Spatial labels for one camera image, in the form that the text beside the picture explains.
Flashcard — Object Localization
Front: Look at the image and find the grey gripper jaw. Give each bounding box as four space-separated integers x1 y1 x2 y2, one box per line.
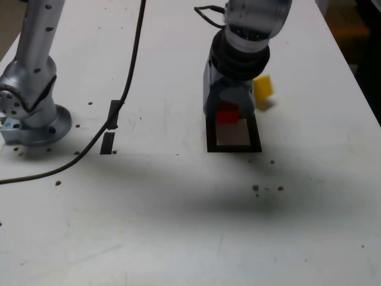
221 79 257 120
202 55 227 117

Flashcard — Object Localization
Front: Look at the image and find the yellow cube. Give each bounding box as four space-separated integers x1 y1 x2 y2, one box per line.
252 74 275 102

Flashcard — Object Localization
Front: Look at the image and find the red cube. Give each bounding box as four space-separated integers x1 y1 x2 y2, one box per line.
216 101 240 125

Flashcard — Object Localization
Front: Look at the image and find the black tape square outline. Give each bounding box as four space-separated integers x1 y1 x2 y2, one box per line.
205 114 263 154

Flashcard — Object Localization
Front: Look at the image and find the black tape strip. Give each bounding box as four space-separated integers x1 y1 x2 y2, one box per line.
99 100 126 156

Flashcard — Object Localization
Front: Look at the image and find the brown background box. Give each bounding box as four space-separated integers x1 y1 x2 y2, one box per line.
326 5 370 38

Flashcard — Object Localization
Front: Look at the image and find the short black cable loop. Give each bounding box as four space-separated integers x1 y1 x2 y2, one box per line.
193 5 229 29

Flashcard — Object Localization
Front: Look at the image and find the long black cable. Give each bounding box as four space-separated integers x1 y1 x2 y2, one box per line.
0 0 148 185

